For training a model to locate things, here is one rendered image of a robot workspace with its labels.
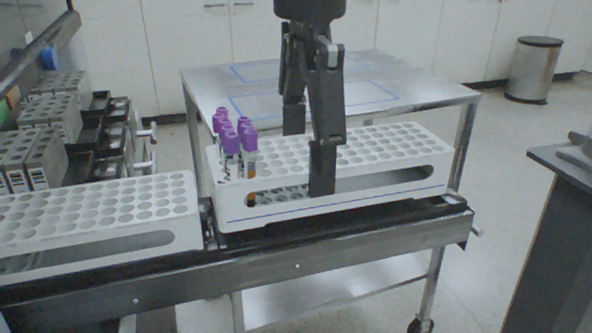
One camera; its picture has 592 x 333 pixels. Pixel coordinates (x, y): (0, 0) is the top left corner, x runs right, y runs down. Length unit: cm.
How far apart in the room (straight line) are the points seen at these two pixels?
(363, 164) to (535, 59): 313
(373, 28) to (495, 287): 199
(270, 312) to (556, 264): 69
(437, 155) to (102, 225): 39
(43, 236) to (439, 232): 46
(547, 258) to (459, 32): 255
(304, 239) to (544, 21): 365
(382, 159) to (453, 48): 304
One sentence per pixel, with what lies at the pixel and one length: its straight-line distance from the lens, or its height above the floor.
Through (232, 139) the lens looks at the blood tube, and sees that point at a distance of 42.
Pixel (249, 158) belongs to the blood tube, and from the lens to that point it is 44.
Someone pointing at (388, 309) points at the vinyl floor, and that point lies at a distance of 154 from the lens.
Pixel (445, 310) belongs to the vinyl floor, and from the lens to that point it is 159.
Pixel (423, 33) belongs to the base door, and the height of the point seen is 50.
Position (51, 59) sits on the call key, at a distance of 65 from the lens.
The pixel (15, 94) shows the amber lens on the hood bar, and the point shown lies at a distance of 52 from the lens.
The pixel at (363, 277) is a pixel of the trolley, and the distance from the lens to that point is 123.
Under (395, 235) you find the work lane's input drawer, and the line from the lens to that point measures 54.
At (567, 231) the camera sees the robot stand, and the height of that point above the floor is 55.
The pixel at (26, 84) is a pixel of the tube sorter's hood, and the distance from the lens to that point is 57.
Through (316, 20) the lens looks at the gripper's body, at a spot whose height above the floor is 105.
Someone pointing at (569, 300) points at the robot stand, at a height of 40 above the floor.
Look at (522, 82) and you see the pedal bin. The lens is 362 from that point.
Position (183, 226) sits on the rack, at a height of 85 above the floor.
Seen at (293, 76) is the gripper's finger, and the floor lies 98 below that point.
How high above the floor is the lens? 112
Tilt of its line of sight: 29 degrees down
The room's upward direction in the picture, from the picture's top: straight up
